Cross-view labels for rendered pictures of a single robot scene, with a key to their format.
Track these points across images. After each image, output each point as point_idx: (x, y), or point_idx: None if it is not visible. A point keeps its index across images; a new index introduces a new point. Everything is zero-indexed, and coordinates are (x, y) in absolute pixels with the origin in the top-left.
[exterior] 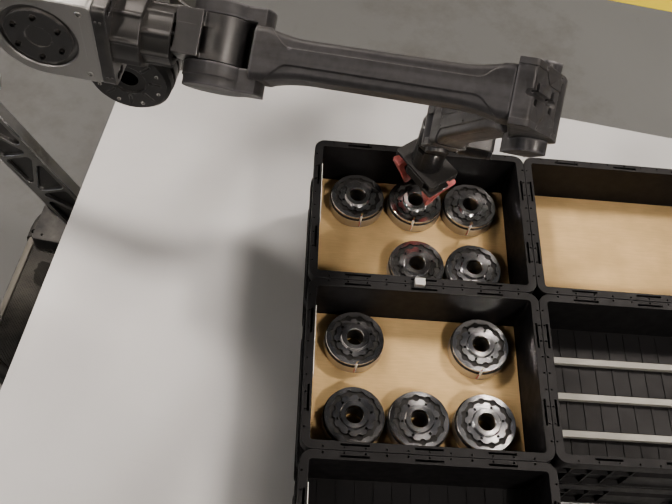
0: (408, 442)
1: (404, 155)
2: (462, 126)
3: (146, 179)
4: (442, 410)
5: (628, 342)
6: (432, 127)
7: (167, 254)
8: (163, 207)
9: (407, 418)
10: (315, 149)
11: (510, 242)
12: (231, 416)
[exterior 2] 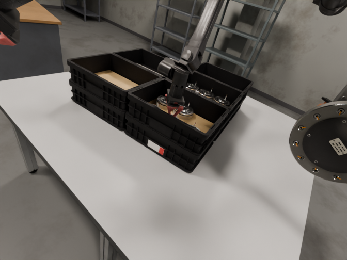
0: (211, 92)
1: (183, 99)
2: (217, 17)
3: (264, 233)
4: (200, 91)
5: None
6: (202, 51)
7: (256, 191)
8: (256, 212)
9: (210, 93)
10: (209, 133)
11: (146, 99)
12: (240, 140)
